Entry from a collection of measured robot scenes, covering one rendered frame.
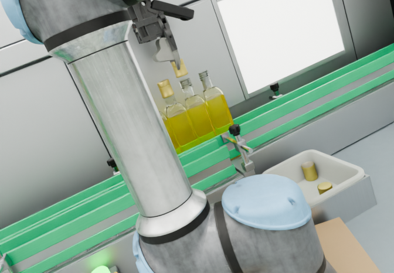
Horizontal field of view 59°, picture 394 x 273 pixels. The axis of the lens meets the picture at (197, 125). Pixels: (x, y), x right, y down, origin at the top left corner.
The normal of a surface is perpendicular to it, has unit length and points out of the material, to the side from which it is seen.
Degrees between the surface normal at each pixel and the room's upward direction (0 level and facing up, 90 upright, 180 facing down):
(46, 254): 90
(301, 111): 90
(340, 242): 1
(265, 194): 7
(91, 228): 90
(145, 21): 90
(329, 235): 1
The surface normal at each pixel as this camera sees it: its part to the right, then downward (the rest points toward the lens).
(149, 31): 0.29, 0.17
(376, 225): -0.36, -0.89
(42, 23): -0.51, 0.43
